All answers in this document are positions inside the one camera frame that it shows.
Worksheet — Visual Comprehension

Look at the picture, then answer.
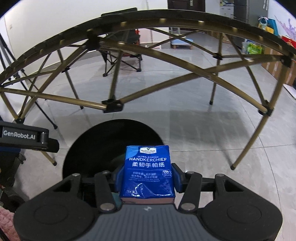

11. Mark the dark brown door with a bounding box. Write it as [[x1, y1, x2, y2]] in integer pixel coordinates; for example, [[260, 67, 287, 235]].
[[167, 0, 197, 10]]

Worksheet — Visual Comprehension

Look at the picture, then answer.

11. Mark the tan folding table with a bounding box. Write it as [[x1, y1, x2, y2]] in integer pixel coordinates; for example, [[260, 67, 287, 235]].
[[0, 9, 296, 171]]

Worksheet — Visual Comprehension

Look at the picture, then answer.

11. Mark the large cardboard box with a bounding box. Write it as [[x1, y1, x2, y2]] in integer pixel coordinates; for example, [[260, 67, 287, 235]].
[[261, 46, 296, 85]]

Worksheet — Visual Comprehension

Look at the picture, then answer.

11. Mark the light blue flat board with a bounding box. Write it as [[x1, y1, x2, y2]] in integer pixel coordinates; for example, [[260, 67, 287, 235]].
[[171, 38, 195, 50]]

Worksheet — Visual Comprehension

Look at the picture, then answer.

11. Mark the black tripod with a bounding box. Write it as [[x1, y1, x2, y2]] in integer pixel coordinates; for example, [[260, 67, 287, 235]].
[[0, 32, 58, 130]]

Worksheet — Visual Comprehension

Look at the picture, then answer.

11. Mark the black trash bin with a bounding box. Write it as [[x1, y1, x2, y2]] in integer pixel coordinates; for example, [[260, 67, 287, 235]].
[[62, 119, 165, 207]]

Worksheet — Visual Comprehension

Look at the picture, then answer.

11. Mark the white flat box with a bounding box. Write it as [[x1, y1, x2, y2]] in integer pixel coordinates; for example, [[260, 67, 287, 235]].
[[283, 85, 296, 100]]

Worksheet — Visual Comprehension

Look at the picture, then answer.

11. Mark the purple wall decoration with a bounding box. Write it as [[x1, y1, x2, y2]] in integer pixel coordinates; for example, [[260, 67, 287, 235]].
[[279, 19, 296, 37]]

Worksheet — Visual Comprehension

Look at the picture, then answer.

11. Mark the white cabinet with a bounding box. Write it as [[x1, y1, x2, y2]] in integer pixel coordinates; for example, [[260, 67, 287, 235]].
[[218, 0, 235, 16]]

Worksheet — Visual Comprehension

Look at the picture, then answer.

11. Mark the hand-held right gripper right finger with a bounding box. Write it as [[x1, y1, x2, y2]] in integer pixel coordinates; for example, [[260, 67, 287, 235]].
[[171, 163, 244, 213]]

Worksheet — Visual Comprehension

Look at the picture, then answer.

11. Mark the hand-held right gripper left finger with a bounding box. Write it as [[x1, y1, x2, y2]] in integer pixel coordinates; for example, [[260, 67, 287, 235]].
[[52, 166, 125, 213]]

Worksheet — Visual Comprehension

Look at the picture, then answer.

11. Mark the grey refrigerator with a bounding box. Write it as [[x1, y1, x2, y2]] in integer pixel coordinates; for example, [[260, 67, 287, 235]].
[[233, 0, 270, 26]]

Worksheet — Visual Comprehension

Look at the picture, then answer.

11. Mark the person's pink fluffy left leg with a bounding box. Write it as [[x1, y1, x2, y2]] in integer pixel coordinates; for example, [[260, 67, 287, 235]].
[[0, 207, 20, 241]]

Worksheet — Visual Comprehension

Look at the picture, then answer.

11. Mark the black folding chair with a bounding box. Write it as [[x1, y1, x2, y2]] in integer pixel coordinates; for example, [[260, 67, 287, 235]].
[[100, 8, 142, 77]]

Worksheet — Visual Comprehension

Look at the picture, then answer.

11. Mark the blue gift bag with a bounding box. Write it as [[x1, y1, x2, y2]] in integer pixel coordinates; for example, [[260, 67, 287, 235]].
[[268, 19, 278, 35]]

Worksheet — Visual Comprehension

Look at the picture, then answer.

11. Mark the blue tissue packet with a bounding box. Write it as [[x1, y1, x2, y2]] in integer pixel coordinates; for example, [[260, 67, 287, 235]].
[[120, 145, 176, 204]]

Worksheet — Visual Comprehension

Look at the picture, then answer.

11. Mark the red gift box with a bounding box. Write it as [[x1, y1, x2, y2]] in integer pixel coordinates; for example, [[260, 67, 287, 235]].
[[281, 36, 296, 49]]

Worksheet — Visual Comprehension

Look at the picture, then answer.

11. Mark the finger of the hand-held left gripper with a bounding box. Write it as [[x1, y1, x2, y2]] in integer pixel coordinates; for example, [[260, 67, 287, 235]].
[[35, 137, 60, 153]]

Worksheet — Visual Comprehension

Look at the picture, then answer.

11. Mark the green snack bag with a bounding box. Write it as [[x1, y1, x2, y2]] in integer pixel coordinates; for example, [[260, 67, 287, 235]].
[[246, 43, 264, 55]]

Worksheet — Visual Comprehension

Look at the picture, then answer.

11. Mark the teal yellow gift bag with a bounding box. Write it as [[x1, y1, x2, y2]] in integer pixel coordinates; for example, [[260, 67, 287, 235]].
[[258, 17, 270, 32]]

